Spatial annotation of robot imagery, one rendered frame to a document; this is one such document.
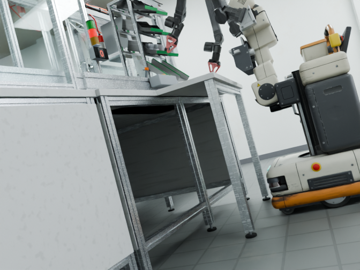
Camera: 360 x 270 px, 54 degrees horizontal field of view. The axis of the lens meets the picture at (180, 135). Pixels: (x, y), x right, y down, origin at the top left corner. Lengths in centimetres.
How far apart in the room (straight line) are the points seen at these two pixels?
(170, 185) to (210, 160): 44
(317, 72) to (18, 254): 167
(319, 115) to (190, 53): 406
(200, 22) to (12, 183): 509
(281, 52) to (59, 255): 487
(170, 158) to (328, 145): 146
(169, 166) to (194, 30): 330
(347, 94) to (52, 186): 155
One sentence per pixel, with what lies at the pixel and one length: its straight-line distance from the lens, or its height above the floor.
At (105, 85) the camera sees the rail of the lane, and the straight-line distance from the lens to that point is 171.
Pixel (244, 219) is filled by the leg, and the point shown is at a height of 10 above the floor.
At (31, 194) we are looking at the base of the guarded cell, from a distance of 121.
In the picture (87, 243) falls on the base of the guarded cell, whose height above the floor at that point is 29.
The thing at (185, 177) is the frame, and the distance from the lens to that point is 305.
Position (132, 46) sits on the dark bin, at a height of 132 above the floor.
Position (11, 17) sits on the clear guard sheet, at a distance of 144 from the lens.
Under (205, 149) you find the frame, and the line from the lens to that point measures 293.
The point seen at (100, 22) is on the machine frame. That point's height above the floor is 205.
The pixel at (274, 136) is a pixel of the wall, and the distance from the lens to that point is 561.
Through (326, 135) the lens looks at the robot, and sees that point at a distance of 210.
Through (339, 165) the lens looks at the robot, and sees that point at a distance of 208.
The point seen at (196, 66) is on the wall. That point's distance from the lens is 586.
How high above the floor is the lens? 54
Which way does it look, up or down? 2 degrees up
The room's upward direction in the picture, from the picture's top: 15 degrees counter-clockwise
